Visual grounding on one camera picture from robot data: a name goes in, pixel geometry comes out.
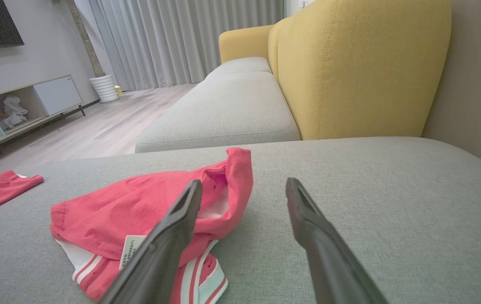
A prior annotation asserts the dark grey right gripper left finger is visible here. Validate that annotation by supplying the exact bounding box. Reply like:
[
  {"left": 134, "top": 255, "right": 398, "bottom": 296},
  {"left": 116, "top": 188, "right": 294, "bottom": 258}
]
[{"left": 99, "top": 179, "right": 203, "bottom": 304}]

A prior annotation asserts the white plush toy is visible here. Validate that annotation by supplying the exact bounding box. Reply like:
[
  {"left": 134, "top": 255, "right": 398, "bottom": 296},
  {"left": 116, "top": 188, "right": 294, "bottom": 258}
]
[{"left": 0, "top": 95, "right": 28, "bottom": 130}]

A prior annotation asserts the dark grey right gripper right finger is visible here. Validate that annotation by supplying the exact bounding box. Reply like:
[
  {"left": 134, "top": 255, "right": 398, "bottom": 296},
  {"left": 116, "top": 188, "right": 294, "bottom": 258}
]
[{"left": 285, "top": 177, "right": 389, "bottom": 304}]

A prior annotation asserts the yellow sofa armrest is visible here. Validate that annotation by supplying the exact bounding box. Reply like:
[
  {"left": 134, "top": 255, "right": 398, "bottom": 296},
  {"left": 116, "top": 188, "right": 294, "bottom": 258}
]
[{"left": 219, "top": 24, "right": 275, "bottom": 64}]

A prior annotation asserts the large grey sofa seat cushion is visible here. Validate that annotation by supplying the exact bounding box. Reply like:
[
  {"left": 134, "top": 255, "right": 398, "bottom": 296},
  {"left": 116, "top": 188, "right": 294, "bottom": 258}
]
[{"left": 134, "top": 71, "right": 301, "bottom": 153}]

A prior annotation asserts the wide yellow sofa back cushion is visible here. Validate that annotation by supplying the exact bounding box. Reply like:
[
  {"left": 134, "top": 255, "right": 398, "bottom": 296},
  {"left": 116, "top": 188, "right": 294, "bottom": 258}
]
[{"left": 277, "top": 0, "right": 452, "bottom": 141}]

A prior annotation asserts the white and mint TV cabinet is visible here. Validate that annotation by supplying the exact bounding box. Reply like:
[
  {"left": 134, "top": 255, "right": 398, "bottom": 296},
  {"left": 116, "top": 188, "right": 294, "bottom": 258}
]
[{"left": 0, "top": 74, "right": 87, "bottom": 159}]

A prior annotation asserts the red jersey with lettering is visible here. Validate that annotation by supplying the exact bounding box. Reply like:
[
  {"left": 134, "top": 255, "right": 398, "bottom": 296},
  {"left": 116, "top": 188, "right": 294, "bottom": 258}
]
[{"left": 50, "top": 147, "right": 254, "bottom": 304}]

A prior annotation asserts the white ribbed plant pot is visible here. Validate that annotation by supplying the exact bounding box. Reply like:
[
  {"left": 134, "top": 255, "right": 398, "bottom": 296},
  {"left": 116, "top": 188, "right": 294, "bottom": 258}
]
[{"left": 89, "top": 74, "right": 120, "bottom": 103}]

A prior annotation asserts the light grey curtain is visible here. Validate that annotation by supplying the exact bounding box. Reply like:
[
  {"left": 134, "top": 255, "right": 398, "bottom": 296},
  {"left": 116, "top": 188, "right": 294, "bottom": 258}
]
[{"left": 89, "top": 0, "right": 286, "bottom": 92}]

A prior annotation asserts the brown plant trunk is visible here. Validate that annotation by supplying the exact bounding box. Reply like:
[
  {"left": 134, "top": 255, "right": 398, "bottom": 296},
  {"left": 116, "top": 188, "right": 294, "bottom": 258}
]
[{"left": 67, "top": 0, "right": 106, "bottom": 78}]

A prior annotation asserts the small grey sofa seat cushion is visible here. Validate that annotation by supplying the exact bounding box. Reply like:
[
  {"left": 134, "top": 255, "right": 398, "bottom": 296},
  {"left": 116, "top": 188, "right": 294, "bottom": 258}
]
[{"left": 205, "top": 57, "right": 273, "bottom": 81}]

